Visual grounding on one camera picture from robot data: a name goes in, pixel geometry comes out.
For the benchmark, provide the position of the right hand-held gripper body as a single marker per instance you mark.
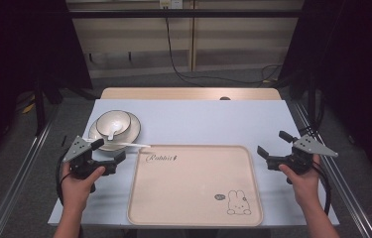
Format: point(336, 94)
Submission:
point(309, 145)

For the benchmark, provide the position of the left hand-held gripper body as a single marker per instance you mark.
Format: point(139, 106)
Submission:
point(80, 155)

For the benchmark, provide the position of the white plate with dark rim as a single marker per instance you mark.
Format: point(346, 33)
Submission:
point(135, 129)

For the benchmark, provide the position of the white bowl with dark rim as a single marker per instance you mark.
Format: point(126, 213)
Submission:
point(120, 119)

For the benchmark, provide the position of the beige tray with rabbit print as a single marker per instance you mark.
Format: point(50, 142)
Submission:
point(193, 185)

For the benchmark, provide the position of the person's left hand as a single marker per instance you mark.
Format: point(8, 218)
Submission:
point(76, 190)

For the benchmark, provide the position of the person's right hand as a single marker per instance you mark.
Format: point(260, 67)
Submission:
point(302, 188)

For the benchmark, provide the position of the black metal stand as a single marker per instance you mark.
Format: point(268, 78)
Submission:
point(311, 102)
point(40, 109)

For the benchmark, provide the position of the pale blue table board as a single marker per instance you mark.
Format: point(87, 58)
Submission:
point(206, 122)

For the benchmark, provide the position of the yellow floor tape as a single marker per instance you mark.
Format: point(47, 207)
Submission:
point(28, 108)

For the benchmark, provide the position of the wooden table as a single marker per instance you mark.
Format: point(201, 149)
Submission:
point(173, 93)

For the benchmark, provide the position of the black curtain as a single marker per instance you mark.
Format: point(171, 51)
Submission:
point(15, 43)
point(355, 49)

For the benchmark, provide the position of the metal floor rail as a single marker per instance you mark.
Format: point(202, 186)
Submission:
point(342, 185)
point(21, 178)

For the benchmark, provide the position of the wooden vertical post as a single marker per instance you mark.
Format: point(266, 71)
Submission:
point(192, 39)

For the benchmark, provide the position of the white wall socket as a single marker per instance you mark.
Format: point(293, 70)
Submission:
point(171, 3)

